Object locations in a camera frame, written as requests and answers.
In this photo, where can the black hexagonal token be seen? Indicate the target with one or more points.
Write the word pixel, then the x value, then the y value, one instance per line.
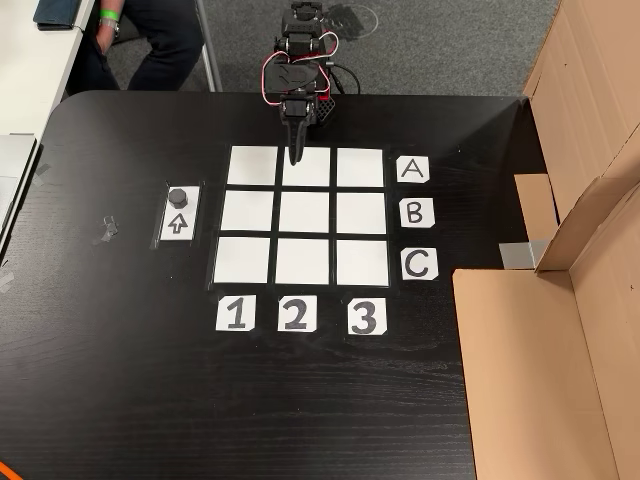
pixel 178 198

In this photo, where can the white paper grid square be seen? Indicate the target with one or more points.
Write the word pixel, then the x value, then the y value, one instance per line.
pixel 363 263
pixel 302 261
pixel 360 167
pixel 242 260
pixel 304 212
pixel 361 212
pixel 247 211

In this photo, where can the person's hand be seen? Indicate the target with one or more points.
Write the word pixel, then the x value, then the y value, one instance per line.
pixel 105 42

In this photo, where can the grey metal table leg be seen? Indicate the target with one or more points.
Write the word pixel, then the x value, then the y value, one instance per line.
pixel 209 50

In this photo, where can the paper label letter A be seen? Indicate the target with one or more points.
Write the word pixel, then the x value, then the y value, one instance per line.
pixel 412 170

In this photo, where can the paper label letter B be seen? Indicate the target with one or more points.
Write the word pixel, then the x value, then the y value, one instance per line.
pixel 416 213

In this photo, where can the white arrow paper sheet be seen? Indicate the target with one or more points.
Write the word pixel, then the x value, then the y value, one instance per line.
pixel 179 230

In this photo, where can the person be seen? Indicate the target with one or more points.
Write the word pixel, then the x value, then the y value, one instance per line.
pixel 165 40

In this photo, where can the paper label number 2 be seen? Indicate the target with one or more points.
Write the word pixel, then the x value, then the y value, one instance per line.
pixel 297 313

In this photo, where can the paper label letter C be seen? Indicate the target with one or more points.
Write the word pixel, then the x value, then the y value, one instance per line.
pixel 419 265

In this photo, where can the paper label number 1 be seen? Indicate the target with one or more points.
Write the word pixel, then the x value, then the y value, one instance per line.
pixel 236 313

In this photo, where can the paper label number 3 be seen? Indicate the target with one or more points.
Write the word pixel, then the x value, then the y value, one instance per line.
pixel 366 316

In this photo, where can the crumpled grey tape piece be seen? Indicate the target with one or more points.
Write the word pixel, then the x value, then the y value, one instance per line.
pixel 106 230

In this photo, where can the silver wristwatch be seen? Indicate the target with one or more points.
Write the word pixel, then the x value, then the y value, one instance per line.
pixel 107 23

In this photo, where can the green wristband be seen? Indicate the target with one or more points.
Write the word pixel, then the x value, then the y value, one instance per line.
pixel 110 14

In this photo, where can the flat grey tape piece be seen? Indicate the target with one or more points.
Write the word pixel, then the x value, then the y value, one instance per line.
pixel 42 175
pixel 6 282

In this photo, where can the dark tablet case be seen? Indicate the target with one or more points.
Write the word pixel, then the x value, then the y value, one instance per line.
pixel 56 12

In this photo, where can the white side table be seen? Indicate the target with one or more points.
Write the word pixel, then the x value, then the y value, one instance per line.
pixel 30 75

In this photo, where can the brown cardboard panel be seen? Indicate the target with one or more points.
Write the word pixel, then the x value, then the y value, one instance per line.
pixel 525 375
pixel 585 90

